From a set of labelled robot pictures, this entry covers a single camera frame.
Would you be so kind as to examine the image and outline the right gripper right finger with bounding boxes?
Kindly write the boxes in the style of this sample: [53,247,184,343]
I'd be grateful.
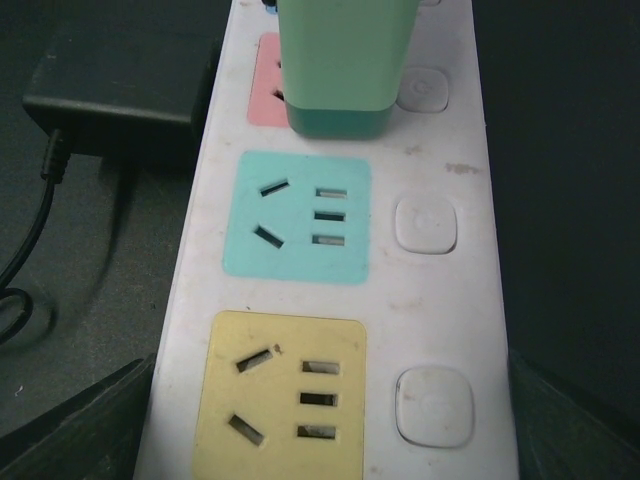
[509,349,639,479]

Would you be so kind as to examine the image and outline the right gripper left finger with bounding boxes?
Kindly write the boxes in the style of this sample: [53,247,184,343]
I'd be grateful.
[1,354,156,479]

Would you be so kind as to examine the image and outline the white power strip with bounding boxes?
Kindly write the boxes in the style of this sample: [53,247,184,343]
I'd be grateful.
[134,1,519,479]

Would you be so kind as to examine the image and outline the green plug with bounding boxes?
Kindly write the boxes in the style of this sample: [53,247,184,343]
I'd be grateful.
[277,0,419,139]

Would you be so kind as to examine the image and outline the small black adapter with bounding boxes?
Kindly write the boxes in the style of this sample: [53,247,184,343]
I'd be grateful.
[22,26,217,171]

